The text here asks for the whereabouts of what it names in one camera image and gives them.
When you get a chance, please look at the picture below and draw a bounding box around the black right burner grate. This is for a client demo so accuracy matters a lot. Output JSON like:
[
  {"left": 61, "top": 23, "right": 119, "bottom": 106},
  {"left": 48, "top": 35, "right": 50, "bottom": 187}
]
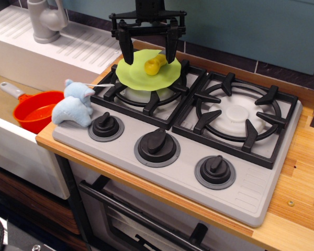
[{"left": 172, "top": 72, "right": 302, "bottom": 169}]

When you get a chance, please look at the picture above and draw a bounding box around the black left burner grate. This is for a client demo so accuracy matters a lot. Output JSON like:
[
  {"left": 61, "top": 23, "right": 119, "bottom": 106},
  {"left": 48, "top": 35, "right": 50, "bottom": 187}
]
[{"left": 91, "top": 60, "right": 207, "bottom": 130}]

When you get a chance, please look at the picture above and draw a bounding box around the black left stove knob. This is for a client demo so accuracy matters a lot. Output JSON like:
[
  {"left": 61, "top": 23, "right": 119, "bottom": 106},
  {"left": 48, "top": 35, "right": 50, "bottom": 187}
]
[{"left": 88, "top": 112, "right": 125, "bottom": 142}]

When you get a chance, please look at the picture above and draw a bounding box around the toy oven door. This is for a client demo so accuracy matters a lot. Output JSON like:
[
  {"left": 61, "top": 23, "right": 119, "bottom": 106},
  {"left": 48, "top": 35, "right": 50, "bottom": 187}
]
[{"left": 77, "top": 174, "right": 212, "bottom": 251}]

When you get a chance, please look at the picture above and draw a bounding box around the black burner grate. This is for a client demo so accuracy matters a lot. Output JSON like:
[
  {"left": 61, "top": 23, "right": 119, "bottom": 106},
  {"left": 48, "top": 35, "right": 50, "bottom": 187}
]
[
  {"left": 91, "top": 60, "right": 207, "bottom": 130},
  {"left": 172, "top": 72, "right": 302, "bottom": 169}
]

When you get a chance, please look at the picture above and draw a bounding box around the teal box on wall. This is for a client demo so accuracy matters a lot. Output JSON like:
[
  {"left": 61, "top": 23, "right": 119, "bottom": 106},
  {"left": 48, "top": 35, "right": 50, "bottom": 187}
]
[{"left": 62, "top": 0, "right": 314, "bottom": 76}]

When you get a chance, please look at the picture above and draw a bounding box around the black middle stove knob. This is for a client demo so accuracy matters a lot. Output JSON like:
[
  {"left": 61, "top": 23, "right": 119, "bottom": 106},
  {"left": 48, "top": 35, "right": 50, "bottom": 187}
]
[{"left": 134, "top": 128, "right": 181, "bottom": 168}]

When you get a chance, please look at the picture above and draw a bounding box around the light blue plush animal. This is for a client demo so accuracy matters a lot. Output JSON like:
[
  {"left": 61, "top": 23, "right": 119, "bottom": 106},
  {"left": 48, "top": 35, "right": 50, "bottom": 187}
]
[{"left": 52, "top": 79, "right": 95, "bottom": 127}]

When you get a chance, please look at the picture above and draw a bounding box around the green plastic plate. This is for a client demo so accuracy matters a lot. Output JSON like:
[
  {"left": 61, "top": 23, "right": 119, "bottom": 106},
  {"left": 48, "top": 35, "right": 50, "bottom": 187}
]
[{"left": 116, "top": 49, "right": 182, "bottom": 91}]

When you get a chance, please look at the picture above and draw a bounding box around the black right stove knob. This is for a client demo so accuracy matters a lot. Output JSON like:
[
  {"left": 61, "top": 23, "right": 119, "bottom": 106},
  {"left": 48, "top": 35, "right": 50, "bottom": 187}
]
[{"left": 194, "top": 155, "right": 236, "bottom": 190}]

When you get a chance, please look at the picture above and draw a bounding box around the white toy sink unit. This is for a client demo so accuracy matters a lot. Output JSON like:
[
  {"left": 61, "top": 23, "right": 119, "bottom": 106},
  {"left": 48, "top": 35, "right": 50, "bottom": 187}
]
[{"left": 0, "top": 5, "right": 121, "bottom": 200}]

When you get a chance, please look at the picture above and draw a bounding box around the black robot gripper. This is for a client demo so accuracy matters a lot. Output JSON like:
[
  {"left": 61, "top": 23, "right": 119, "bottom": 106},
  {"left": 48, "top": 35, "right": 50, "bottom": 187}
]
[{"left": 109, "top": 1, "right": 186, "bottom": 65}]

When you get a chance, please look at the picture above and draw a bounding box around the black stove knob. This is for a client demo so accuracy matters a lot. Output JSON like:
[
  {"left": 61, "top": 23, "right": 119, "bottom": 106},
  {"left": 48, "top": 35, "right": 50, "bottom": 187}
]
[
  {"left": 88, "top": 112, "right": 125, "bottom": 142},
  {"left": 194, "top": 155, "right": 236, "bottom": 190},
  {"left": 134, "top": 128, "right": 181, "bottom": 168}
]

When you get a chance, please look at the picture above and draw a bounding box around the grey toy faucet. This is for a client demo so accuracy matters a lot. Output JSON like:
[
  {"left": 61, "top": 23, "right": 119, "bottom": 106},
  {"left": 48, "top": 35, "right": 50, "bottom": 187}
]
[{"left": 27, "top": 0, "right": 69, "bottom": 44}]

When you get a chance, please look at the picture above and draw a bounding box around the yellow handled toy knife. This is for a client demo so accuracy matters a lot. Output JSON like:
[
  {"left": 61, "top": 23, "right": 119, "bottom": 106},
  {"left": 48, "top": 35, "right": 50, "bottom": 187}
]
[{"left": 144, "top": 50, "right": 167, "bottom": 76}]

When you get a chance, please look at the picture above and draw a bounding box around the grey toy stove top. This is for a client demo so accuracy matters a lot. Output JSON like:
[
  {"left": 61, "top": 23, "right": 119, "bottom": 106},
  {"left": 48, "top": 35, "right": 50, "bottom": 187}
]
[{"left": 52, "top": 59, "right": 304, "bottom": 227}]

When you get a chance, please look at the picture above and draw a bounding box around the orange pot grey handle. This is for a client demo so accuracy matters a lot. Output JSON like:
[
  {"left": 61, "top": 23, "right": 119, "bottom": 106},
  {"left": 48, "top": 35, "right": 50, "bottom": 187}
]
[{"left": 0, "top": 82, "right": 64, "bottom": 134}]

